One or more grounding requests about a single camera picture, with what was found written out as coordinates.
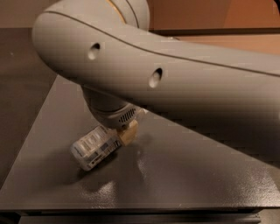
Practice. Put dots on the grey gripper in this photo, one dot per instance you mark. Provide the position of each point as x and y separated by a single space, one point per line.
118 119

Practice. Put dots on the blue plastic water bottle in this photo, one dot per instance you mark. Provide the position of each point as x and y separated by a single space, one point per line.
96 145

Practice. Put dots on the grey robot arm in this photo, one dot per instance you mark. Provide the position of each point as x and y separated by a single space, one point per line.
106 47

